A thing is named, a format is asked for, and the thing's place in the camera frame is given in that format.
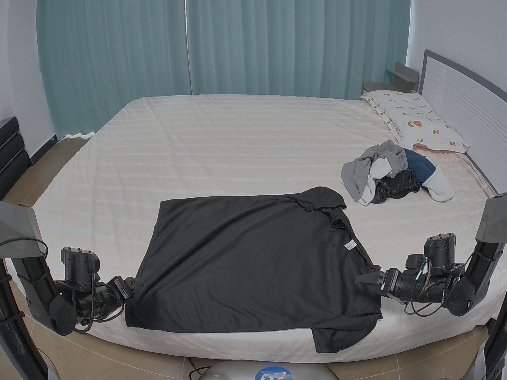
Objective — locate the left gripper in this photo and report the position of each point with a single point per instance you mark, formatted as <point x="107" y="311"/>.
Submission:
<point x="113" y="295"/>

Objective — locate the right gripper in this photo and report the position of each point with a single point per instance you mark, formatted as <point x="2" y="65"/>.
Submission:
<point x="402" y="285"/>

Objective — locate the black polo shirt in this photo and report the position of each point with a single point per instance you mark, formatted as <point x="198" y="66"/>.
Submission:
<point x="237" y="251"/>

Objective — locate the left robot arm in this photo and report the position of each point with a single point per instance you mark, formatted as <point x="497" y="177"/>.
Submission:
<point x="35" y="287"/>

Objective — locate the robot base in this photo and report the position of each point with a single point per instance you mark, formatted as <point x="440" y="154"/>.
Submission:
<point x="245" y="372"/>

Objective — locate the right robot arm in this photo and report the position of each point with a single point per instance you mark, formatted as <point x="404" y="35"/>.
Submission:
<point x="475" y="279"/>

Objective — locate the pile of clothes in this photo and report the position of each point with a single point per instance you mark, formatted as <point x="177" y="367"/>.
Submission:
<point x="380" y="172"/>

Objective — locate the bed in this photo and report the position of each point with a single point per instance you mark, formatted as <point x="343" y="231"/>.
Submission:
<point x="198" y="145"/>

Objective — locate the white printed pillow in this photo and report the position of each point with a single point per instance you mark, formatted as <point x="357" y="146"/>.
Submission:
<point x="416" y="121"/>

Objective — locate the black chest of drawers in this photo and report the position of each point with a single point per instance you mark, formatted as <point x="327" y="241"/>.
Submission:
<point x="12" y="149"/>

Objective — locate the grey bedside table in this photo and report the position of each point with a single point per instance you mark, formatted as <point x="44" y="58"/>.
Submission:
<point x="400" y="77"/>

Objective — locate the blue-green curtain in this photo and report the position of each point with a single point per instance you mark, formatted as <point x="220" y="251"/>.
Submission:
<point x="297" y="34"/>
<point x="115" y="46"/>

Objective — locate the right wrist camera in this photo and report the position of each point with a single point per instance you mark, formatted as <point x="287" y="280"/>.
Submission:
<point x="415" y="263"/>

